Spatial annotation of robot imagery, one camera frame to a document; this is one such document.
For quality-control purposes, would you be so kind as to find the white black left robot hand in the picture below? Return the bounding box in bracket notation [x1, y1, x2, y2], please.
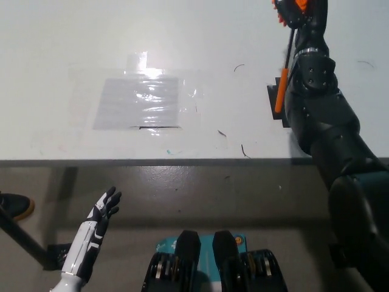
[60, 186, 122, 279]

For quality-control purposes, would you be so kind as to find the orange microfibre telescopic duster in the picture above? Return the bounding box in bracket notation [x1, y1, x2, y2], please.
[272, 0, 309, 113]

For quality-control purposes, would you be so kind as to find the grey paper sheet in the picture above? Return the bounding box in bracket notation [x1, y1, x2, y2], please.
[92, 77, 183, 131]

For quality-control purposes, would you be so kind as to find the black shoe tan sole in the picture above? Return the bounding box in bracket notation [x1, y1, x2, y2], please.
[0, 193, 35, 221]

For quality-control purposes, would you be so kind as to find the clear plastic film cover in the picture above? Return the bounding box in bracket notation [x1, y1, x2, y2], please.
[68, 50, 229, 150]

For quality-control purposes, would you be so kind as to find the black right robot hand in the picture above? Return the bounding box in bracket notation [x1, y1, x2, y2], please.
[275, 0, 331, 56]

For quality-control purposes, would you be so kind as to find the black table leg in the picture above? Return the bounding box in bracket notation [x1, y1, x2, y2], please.
[0, 204, 51, 270]

